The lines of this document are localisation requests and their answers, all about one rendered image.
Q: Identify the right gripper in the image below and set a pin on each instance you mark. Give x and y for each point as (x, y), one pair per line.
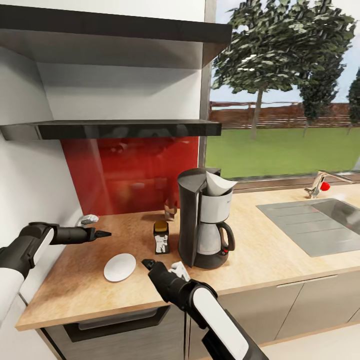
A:
(161, 277)

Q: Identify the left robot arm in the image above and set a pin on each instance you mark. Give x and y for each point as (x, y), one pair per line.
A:
(30, 245)

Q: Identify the saucer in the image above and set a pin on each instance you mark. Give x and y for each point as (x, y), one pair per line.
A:
(120, 267)

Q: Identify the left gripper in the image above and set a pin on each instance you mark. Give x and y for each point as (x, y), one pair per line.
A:
(79, 235)

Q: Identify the dishwasher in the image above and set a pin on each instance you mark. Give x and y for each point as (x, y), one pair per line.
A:
(155, 333)

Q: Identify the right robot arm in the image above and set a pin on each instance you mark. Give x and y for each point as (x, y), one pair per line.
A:
(226, 339)

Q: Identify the bottle of coffee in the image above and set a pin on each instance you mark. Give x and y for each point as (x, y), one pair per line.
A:
(161, 234)

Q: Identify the paper coffee filter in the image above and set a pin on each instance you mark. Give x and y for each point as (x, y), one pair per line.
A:
(216, 185)

